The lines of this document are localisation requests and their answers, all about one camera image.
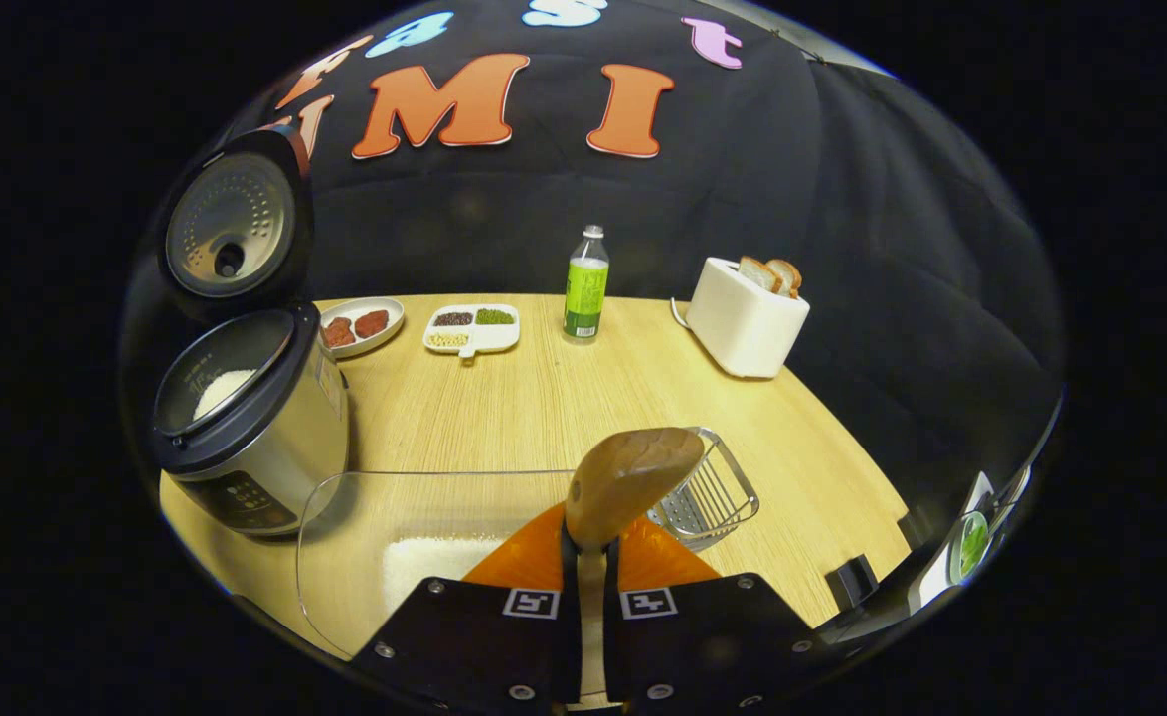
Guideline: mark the green label plastic bottle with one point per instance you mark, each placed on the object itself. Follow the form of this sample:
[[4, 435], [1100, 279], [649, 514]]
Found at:
[[585, 288]]

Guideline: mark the white divided dish with grains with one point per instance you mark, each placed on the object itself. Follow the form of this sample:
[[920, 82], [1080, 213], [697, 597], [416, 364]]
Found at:
[[471, 330]]

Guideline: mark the bread slice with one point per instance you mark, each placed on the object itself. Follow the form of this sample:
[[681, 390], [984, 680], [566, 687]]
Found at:
[[789, 275], [757, 271]]

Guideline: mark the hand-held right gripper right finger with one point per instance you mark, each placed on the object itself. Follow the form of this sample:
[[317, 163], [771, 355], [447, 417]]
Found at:
[[611, 636]]

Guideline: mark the white plate with red meat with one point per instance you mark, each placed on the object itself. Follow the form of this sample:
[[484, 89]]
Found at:
[[360, 326]]

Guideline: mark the white toaster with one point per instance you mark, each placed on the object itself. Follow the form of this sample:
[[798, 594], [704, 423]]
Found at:
[[743, 323]]

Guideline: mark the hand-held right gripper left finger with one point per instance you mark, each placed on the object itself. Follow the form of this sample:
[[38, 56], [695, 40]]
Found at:
[[569, 617]]

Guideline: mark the small black block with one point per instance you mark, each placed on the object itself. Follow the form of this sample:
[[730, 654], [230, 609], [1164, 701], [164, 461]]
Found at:
[[852, 582]]

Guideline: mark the white and green object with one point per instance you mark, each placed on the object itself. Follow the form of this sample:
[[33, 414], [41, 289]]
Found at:
[[971, 542]]

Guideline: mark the wooden spoon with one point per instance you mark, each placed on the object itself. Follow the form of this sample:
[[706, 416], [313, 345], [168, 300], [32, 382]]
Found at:
[[628, 477]]

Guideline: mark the clear plastic container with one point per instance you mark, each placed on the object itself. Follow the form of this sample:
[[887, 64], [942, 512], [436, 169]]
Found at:
[[345, 557]]

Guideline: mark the dark grey rice cooker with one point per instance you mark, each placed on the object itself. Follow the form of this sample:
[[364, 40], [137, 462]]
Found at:
[[275, 447]]

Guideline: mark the white rice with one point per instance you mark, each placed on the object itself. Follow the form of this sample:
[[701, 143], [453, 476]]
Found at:
[[223, 393]]

